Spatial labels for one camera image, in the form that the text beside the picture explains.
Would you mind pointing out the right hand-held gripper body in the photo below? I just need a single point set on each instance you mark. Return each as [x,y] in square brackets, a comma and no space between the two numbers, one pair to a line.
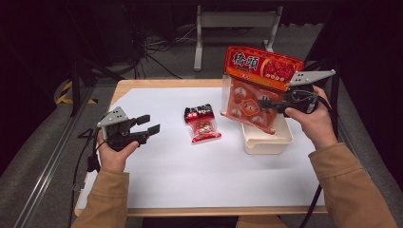
[301,98]

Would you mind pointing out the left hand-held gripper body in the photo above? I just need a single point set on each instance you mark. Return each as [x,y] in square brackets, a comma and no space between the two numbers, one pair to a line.
[118,133]

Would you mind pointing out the orange red seasoning packet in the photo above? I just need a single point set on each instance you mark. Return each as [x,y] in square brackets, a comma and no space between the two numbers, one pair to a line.
[250,79]

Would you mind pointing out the cream plastic divided container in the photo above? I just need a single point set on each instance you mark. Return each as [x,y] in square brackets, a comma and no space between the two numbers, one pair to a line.
[269,144]

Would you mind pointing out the person's left hand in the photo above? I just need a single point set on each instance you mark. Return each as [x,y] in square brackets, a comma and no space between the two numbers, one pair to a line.
[112,160]

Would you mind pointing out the person's right hand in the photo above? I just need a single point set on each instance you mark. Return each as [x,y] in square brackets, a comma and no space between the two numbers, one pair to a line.
[318,126]

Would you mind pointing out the white table mat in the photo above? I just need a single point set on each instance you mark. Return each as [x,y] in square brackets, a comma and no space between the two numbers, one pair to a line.
[177,167]

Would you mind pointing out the wooden table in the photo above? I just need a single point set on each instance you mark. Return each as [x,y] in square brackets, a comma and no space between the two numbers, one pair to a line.
[171,83]

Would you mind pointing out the small black red snack packet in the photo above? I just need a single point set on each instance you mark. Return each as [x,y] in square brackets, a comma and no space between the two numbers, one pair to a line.
[201,123]

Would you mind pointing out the yellow black floor tape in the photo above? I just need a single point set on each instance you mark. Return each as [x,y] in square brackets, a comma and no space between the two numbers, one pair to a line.
[65,95]

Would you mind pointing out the person's dark lap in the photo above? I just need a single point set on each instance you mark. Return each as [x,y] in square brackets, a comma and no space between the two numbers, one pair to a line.
[190,223]

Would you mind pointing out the white metal stand frame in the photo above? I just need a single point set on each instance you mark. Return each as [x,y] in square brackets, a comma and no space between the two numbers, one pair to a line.
[236,19]

